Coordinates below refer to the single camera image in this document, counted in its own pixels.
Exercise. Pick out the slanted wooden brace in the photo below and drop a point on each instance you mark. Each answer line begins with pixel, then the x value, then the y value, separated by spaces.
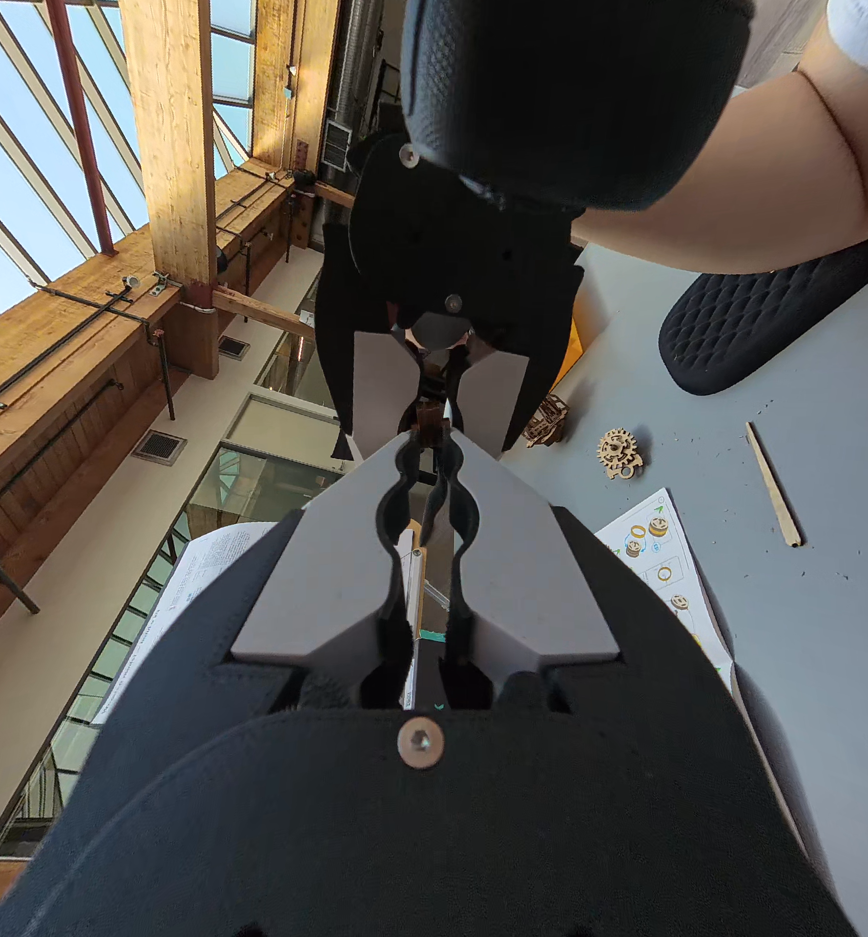
pixel 265 311

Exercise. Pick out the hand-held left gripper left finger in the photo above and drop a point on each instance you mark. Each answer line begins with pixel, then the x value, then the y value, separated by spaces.
pixel 317 585

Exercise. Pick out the wooden column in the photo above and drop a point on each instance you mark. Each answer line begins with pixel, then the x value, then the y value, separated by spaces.
pixel 170 183

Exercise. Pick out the person's right forearm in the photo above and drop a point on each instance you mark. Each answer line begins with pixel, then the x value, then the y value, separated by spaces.
pixel 734 205

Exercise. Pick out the black model kit box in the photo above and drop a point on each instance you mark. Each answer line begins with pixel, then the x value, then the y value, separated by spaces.
pixel 427 673

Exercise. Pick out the illustrated instruction booklet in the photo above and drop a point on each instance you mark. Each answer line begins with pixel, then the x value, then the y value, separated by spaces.
pixel 661 556

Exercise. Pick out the metal air duct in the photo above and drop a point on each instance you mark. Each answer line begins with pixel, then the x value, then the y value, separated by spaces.
pixel 357 58

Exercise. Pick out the wooden beam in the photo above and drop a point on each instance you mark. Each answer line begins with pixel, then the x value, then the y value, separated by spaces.
pixel 38 344

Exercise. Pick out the laminated instruction poster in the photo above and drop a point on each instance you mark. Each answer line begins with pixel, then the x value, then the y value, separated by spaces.
pixel 185 585

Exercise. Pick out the yellow storage bin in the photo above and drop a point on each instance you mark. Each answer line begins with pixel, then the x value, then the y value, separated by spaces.
pixel 572 344

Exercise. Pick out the white duct vent grille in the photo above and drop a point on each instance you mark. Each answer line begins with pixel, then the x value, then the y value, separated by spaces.
pixel 336 146

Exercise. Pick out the light wooden model assembly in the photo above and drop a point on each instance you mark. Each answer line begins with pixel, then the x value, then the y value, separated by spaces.
pixel 546 423

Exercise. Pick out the black mesh wrist rest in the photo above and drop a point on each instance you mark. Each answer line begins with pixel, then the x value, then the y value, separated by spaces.
pixel 771 315

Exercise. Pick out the red steel pipe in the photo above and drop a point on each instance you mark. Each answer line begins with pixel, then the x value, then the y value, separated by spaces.
pixel 82 124

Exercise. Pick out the thin wooden stick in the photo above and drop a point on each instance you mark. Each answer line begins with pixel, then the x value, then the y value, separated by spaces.
pixel 774 487

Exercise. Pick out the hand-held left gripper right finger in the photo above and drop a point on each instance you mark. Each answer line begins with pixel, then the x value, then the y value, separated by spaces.
pixel 536 585

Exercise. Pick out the light wooden gear part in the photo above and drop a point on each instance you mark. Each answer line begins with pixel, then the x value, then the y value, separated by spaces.
pixel 619 452

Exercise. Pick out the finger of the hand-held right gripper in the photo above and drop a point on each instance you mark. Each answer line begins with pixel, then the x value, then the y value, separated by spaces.
pixel 492 395
pixel 379 388

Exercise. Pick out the dark wooden disc assembly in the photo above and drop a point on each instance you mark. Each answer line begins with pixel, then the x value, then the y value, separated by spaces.
pixel 429 424

